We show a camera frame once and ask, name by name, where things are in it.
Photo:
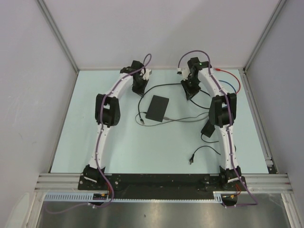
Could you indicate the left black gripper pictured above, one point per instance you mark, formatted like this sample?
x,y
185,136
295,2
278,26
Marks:
x,y
139,91

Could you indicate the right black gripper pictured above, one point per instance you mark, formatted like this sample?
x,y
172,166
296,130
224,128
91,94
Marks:
x,y
190,92

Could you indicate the black network switch box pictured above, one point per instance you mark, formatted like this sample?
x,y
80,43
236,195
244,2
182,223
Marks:
x,y
157,108

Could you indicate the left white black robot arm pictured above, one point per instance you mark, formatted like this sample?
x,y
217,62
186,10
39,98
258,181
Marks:
x,y
107,114

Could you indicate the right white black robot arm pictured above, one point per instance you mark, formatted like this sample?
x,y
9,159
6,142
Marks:
x,y
222,112

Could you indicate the black power adapter brick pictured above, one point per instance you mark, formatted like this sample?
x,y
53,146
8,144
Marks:
x,y
208,129

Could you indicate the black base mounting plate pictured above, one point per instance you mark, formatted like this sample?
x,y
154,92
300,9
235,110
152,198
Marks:
x,y
170,186

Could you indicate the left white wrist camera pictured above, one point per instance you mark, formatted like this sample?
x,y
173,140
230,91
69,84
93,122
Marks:
x,y
146,74

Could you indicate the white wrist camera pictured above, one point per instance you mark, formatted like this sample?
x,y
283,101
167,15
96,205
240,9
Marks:
x,y
146,74
183,71

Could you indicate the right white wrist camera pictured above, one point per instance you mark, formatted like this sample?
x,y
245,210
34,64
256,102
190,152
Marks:
x,y
183,71

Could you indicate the right aluminium side rail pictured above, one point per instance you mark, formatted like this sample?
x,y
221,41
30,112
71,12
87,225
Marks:
x,y
271,166

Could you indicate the aluminium front frame rail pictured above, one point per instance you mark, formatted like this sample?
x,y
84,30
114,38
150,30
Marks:
x,y
256,183

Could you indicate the grey slotted cable duct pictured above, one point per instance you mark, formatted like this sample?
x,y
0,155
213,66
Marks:
x,y
97,197

